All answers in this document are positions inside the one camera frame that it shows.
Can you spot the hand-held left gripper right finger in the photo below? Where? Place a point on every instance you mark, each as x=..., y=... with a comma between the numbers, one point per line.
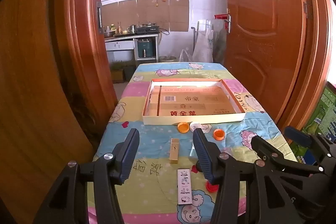
x=203, y=155

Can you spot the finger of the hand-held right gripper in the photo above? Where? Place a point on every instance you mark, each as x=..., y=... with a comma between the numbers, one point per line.
x=267, y=151
x=296, y=134

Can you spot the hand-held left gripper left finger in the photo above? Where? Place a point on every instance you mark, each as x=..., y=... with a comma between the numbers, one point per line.
x=128, y=155

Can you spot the orange bottle cap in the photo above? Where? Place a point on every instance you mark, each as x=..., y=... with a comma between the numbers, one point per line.
x=218, y=134

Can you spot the clear white bottle cap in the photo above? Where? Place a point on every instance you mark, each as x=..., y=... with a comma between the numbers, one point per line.
x=195, y=125

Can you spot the red bottle cap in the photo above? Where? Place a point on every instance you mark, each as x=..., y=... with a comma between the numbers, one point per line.
x=211, y=188

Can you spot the yellow-orange bottle cap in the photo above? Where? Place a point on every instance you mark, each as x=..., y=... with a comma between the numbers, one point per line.
x=183, y=127

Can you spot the white cartoon-print lighter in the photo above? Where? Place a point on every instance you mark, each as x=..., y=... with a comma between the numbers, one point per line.
x=184, y=187

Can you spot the shallow orange-rimmed cardboard box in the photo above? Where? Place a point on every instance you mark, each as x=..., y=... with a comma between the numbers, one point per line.
x=189, y=106

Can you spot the green printed carton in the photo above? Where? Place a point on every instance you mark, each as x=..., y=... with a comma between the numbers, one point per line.
x=323, y=113

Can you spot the dark planter box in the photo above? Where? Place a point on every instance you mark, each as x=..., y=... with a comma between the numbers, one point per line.
x=129, y=73

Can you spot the crate with green plants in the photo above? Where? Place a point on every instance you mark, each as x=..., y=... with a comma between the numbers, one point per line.
x=117, y=73

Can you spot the brown wooden door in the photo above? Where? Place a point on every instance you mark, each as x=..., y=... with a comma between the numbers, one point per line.
x=262, y=43

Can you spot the white plastic bag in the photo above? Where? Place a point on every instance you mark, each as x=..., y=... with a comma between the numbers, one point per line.
x=185, y=56

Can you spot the white woven sack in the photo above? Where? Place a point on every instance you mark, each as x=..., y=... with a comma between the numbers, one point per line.
x=202, y=48

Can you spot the teal air fryer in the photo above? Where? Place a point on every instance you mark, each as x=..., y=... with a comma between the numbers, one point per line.
x=145, y=48

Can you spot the large clear plastic bag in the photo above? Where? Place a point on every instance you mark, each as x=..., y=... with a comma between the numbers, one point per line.
x=220, y=45

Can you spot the white kitchen counter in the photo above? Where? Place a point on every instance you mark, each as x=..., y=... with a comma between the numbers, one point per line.
x=119, y=44

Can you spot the brown wooden board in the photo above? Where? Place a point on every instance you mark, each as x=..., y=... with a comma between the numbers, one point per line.
x=39, y=82

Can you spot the bent metal pipe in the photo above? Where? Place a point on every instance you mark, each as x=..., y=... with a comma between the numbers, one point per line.
x=194, y=37

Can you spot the metal basin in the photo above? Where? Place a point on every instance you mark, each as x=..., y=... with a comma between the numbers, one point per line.
x=109, y=34

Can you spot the metal door hinge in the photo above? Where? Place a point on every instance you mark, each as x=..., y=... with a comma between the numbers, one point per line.
x=308, y=9

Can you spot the metal kettle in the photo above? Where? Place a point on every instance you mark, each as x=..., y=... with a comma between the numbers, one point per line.
x=133, y=29

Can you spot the black gas stove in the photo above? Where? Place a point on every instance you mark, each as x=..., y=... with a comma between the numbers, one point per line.
x=148, y=29

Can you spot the brown sauce bottle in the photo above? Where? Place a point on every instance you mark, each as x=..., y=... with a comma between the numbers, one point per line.
x=119, y=27

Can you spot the yellow oil bottle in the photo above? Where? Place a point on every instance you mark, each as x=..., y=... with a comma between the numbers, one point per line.
x=113, y=28

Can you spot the red paper strip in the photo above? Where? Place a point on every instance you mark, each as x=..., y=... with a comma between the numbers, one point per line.
x=220, y=16

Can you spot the metal latch plate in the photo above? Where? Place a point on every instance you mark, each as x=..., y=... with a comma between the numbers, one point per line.
x=99, y=18

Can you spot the wooden door frame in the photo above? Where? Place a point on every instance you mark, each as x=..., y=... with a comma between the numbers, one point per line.
x=86, y=43

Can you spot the cardboard sheets on wall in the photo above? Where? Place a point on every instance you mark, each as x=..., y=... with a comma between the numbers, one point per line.
x=147, y=11

